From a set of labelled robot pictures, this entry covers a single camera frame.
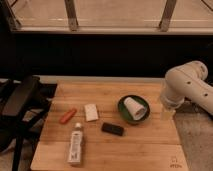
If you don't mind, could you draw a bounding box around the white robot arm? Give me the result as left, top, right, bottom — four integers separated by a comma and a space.
160, 61, 213, 119

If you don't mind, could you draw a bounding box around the white tube with cap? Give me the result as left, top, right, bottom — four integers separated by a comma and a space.
68, 123, 83, 166

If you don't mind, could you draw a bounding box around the white paper cup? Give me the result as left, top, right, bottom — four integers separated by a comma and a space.
124, 97, 147, 120

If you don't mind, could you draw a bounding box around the white sponge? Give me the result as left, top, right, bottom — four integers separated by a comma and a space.
84, 104, 98, 121

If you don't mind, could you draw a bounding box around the green bowl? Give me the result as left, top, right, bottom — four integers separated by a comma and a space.
118, 95, 150, 125

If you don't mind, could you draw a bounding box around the black eraser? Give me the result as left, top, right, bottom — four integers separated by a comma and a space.
101, 123, 124, 136

